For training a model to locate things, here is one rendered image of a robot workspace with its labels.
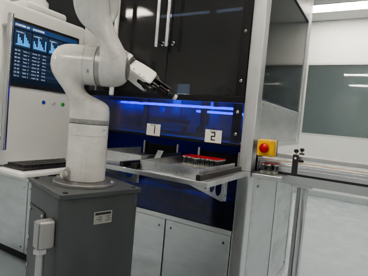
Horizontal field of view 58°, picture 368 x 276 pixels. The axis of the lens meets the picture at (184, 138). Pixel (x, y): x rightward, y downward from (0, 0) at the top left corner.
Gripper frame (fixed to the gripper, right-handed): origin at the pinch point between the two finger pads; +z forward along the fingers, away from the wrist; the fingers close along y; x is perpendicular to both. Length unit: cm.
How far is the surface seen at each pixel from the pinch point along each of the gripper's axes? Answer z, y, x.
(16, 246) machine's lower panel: -24, -15, -174
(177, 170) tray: 20.0, 17.4, -14.7
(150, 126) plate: 5.1, -30.9, -38.9
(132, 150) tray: 4, -28, -56
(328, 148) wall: 283, -389, -128
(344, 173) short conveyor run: 80, -9, 10
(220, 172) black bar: 35.8, 8.7, -11.2
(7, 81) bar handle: -58, -6, -43
